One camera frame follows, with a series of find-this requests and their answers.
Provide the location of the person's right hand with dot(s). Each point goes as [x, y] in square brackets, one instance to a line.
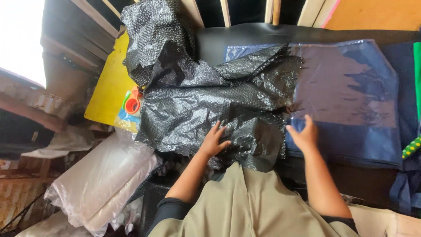
[306, 138]

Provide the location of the person's left hand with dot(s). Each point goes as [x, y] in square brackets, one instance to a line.
[210, 144]

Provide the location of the black bubble wrap sheet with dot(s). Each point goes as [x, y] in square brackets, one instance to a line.
[197, 105]

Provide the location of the blue bag with clear window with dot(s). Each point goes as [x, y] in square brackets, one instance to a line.
[348, 98]

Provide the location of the person's khaki shirt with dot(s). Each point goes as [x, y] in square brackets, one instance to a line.
[250, 207]

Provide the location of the black mesh crate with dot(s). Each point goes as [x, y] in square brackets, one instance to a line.
[158, 200]

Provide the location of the orange toy in clear packet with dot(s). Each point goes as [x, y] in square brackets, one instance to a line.
[132, 104]

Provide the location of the green polka-dot item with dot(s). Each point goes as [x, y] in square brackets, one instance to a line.
[412, 147]

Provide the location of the navy fabric bag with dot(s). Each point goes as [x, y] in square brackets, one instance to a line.
[403, 89]

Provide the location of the clear bag of white sheets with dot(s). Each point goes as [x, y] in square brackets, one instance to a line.
[105, 177]

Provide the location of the black table mat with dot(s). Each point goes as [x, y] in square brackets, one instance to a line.
[243, 36]

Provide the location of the beige cloth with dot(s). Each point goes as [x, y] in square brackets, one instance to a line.
[384, 222]

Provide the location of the yellow board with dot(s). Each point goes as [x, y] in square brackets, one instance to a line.
[110, 85]

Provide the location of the green strip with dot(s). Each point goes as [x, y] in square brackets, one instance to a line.
[417, 79]

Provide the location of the orange board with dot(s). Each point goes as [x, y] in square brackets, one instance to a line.
[375, 14]

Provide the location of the small wooden table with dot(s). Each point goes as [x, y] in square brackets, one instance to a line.
[42, 161]

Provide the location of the white plastic bag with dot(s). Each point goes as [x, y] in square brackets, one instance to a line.
[52, 227]

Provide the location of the wooden slat frame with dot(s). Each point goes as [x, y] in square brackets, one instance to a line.
[230, 11]

